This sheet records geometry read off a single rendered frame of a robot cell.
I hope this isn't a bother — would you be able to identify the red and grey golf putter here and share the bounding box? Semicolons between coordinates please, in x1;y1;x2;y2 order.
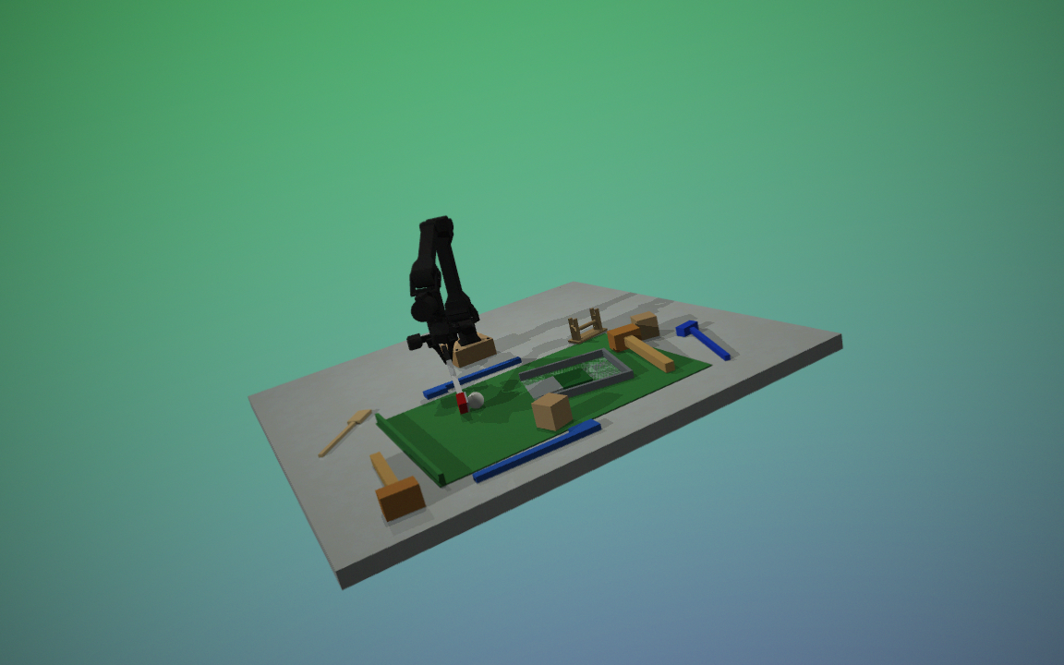
440;345;470;414

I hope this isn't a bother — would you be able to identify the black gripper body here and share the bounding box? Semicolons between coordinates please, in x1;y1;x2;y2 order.
406;307;476;351

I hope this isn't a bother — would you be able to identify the green putting mat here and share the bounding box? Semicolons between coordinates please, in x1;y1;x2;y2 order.
375;333;712;488

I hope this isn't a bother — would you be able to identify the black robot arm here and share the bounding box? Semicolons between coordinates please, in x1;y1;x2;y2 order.
409;215;480;345

